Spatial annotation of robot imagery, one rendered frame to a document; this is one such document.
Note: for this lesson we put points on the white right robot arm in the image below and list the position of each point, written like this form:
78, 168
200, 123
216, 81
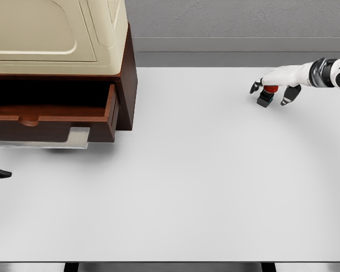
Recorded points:
326, 74

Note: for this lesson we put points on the brown cabinet with cream top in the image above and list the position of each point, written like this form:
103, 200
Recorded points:
59, 42

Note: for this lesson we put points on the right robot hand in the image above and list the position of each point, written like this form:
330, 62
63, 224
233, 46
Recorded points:
280, 76

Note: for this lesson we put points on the brown wooden drawer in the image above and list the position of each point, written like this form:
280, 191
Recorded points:
45, 113

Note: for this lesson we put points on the red button switch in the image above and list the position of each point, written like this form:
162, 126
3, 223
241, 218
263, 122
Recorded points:
267, 95

